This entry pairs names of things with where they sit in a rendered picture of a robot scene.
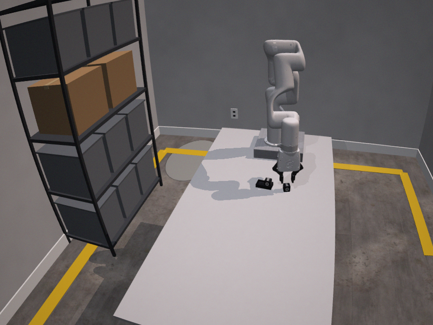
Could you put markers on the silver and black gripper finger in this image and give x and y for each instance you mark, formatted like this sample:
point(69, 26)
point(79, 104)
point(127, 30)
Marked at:
point(293, 174)
point(280, 173)

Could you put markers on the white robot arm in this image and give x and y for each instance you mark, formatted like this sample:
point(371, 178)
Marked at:
point(285, 60)

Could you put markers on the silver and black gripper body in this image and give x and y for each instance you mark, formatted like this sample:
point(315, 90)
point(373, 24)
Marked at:
point(288, 162)

